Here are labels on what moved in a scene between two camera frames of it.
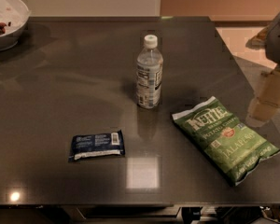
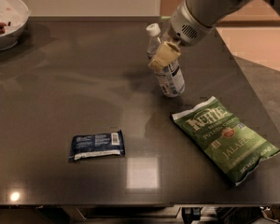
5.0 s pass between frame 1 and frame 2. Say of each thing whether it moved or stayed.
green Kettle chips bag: stayed
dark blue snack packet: stayed
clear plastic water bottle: moved
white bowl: stayed
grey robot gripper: moved
